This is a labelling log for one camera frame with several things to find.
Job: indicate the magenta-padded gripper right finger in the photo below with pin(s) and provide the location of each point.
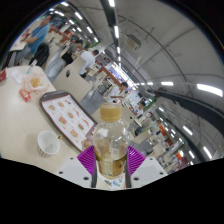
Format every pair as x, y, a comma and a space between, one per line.
136, 160

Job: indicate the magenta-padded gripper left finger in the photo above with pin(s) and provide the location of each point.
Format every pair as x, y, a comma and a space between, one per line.
86, 160

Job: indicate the clear bottle with yellow drink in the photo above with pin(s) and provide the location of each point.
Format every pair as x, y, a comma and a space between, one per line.
110, 146

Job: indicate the brown bun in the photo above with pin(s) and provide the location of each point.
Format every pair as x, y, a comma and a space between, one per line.
87, 144

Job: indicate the group of beige chairs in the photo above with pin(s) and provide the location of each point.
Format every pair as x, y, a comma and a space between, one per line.
143, 136

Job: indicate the colourful sticker leaflet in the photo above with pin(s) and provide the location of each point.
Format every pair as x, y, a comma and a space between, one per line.
115, 183

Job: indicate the white patterned paper cup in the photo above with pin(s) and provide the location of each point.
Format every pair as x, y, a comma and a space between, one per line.
48, 144

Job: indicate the brown food tray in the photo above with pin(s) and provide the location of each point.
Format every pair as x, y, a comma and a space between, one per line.
66, 116

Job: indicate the person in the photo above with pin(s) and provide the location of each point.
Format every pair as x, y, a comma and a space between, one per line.
88, 60
116, 91
70, 50
38, 35

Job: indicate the red paper carton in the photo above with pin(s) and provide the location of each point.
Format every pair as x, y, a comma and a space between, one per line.
25, 95

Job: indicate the clear food wrapper bag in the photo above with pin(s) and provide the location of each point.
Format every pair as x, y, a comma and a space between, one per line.
35, 83

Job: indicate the group of ceiling lights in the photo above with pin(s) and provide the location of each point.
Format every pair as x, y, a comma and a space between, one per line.
209, 89

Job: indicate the white paper sheet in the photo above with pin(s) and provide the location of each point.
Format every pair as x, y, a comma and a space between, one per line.
16, 76

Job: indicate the black backpack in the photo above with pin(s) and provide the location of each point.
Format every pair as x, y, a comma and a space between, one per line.
40, 53

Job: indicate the ceiling air conditioner unit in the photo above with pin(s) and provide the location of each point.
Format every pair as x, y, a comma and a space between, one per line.
133, 41

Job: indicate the red wallet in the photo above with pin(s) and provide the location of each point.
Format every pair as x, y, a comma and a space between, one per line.
2, 75

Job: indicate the beige side table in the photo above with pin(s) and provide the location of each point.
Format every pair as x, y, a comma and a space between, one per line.
18, 45

